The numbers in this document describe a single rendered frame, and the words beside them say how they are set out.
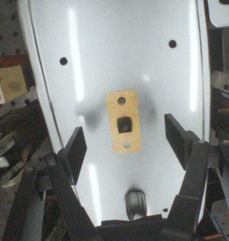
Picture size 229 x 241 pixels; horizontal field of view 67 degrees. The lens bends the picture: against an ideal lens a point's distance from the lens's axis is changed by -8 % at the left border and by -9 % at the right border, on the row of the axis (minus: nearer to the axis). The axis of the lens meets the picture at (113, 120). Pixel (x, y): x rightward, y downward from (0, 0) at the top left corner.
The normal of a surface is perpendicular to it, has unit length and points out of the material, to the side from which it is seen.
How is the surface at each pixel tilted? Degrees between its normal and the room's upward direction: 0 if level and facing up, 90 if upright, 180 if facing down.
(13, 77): 90
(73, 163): 90
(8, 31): 0
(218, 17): 0
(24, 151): 90
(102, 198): 0
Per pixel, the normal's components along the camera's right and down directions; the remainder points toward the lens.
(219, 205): -0.02, 0.34
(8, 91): 0.99, -0.15
